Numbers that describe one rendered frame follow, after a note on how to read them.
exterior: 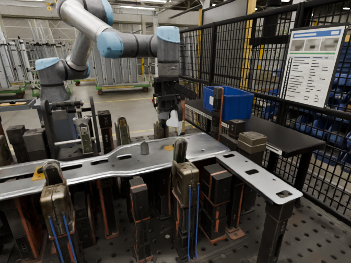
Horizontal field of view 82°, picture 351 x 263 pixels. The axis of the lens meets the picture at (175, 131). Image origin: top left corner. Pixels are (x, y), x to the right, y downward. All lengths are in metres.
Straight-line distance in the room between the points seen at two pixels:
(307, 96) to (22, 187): 1.07
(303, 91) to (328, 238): 0.58
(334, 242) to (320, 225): 0.08
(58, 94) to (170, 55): 0.79
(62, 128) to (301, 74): 1.24
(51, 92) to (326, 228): 1.44
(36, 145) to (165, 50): 0.59
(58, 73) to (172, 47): 0.79
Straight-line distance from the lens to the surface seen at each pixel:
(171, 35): 0.70
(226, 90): 1.38
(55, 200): 0.57
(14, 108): 1.00
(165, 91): 0.73
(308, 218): 1.10
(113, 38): 0.68
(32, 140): 0.91
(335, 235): 1.08
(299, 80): 1.04
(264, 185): 0.66
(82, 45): 1.20
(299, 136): 0.99
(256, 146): 0.82
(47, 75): 1.31
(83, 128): 0.86
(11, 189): 0.75
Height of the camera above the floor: 1.36
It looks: 21 degrees down
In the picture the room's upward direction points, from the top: straight up
